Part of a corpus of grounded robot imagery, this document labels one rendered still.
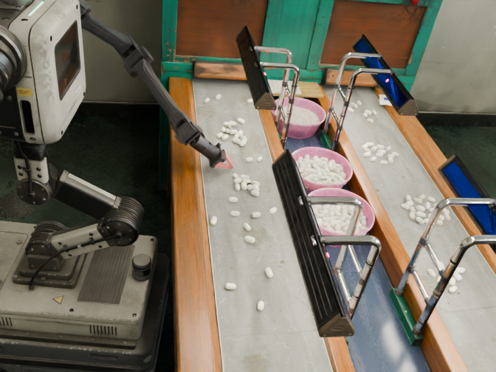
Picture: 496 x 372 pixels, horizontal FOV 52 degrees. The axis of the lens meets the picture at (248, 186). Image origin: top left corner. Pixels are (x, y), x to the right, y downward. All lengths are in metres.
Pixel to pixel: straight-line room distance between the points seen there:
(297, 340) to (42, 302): 0.91
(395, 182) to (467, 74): 2.20
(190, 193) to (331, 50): 1.22
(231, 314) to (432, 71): 2.98
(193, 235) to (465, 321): 0.90
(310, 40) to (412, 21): 0.52
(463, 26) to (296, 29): 1.73
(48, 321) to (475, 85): 3.51
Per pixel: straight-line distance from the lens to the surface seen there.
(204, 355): 1.43
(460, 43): 4.14
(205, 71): 2.60
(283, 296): 1.61
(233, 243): 1.74
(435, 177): 2.29
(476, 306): 1.84
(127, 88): 3.66
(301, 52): 2.70
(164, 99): 1.98
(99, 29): 1.96
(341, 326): 1.15
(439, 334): 1.66
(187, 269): 1.61
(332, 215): 1.94
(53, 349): 2.00
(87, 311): 1.89
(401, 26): 2.82
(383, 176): 2.22
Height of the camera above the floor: 1.96
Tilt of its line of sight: 38 degrees down
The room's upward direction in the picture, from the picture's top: 9 degrees clockwise
